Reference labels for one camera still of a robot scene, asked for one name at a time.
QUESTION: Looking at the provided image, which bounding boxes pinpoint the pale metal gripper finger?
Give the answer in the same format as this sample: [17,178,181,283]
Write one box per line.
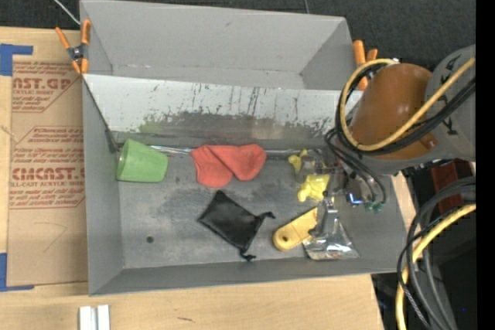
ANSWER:
[309,199,340,240]
[303,154,333,177]

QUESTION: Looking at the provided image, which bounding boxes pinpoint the yellow flat plastic tool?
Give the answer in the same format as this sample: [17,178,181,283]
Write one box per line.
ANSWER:
[271,206,323,253]

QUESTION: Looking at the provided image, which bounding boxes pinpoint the red cloth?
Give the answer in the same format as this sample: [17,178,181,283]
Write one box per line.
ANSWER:
[190,144,268,189]

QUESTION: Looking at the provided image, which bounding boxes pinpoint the grey metal bin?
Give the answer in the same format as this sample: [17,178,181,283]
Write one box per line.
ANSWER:
[79,0,409,297]

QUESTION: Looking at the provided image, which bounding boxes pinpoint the black drawstring pouch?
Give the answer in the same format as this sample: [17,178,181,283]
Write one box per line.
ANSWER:
[196,189,277,263]

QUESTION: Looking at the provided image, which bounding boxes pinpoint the silver foil packet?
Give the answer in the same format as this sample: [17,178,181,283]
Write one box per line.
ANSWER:
[301,216,360,262]

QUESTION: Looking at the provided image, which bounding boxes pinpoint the green plastic cup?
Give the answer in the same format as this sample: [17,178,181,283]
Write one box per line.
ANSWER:
[115,138,169,183]

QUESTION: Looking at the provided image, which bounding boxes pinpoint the yellow toy figure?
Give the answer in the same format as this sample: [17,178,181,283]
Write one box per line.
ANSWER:
[287,148,333,203]

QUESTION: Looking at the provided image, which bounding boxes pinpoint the brown cardboard board red print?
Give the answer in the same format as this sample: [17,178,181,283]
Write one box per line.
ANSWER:
[0,26,90,293]

